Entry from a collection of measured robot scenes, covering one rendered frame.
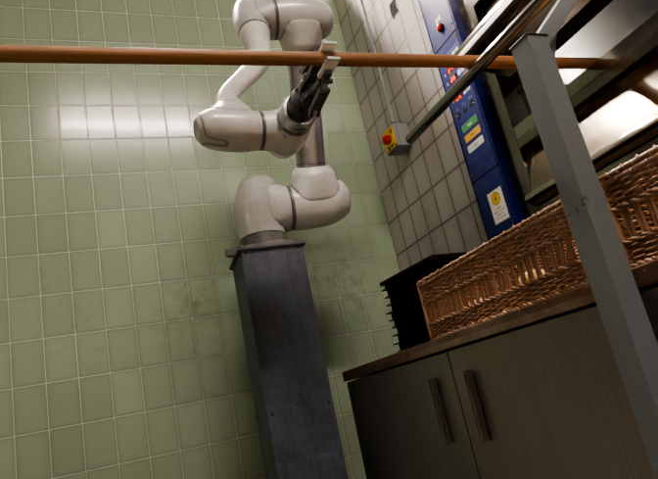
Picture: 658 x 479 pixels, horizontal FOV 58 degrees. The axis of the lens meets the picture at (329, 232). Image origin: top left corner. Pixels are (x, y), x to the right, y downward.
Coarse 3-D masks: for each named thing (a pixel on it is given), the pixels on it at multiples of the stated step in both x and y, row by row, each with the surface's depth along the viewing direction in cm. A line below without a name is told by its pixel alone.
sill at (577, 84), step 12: (648, 24) 136; (636, 36) 139; (648, 36) 136; (612, 48) 145; (624, 48) 142; (600, 60) 149; (612, 60) 146; (588, 72) 152; (600, 72) 149; (576, 84) 157; (528, 120) 175; (516, 132) 180
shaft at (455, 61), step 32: (160, 64) 113; (192, 64) 116; (224, 64) 118; (256, 64) 120; (288, 64) 123; (320, 64) 125; (352, 64) 128; (384, 64) 131; (416, 64) 134; (448, 64) 137; (512, 64) 143; (576, 64) 151
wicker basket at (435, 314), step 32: (544, 224) 102; (480, 256) 120; (512, 256) 111; (544, 256) 103; (576, 256) 97; (448, 288) 132; (480, 288) 121; (512, 288) 111; (544, 288) 104; (448, 320) 134; (480, 320) 122
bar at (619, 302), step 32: (544, 0) 115; (576, 0) 97; (512, 32) 124; (544, 32) 91; (480, 64) 135; (544, 64) 87; (448, 96) 147; (544, 96) 86; (416, 128) 162; (544, 128) 86; (576, 128) 85; (576, 160) 83; (576, 192) 82; (576, 224) 82; (608, 224) 81; (608, 256) 79; (608, 288) 78; (608, 320) 79; (640, 320) 77; (640, 352) 75; (640, 384) 75; (640, 416) 75
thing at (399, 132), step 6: (390, 126) 237; (396, 126) 236; (402, 126) 237; (384, 132) 243; (396, 132) 235; (402, 132) 236; (408, 132) 237; (396, 138) 234; (402, 138) 235; (390, 144) 238; (396, 144) 234; (402, 144) 234; (408, 144) 235; (390, 150) 239; (396, 150) 238; (402, 150) 239; (390, 156) 243
